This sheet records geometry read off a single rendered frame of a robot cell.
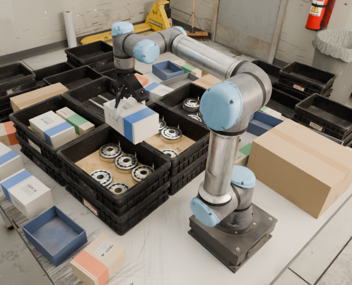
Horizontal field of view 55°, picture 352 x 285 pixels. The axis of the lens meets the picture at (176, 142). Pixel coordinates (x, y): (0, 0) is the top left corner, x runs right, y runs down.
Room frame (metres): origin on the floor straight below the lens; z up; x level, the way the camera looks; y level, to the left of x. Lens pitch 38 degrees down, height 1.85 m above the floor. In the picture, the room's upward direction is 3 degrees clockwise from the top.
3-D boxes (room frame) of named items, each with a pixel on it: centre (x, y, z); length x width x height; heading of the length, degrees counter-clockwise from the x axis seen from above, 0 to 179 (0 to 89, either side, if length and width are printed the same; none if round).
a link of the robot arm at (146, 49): (1.08, 0.12, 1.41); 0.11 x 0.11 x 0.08; 45
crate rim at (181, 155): (1.30, 0.07, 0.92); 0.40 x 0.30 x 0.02; 50
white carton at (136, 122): (1.13, 0.18, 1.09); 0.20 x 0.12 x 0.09; 45
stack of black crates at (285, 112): (2.38, -0.81, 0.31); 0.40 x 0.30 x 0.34; 45
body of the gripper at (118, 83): (1.15, 0.21, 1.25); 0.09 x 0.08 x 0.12; 45
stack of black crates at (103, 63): (2.95, 0.82, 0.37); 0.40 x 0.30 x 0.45; 135
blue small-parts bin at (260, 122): (1.64, -0.51, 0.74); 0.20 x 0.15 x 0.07; 55
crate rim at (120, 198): (1.07, 0.26, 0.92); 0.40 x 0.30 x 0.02; 50
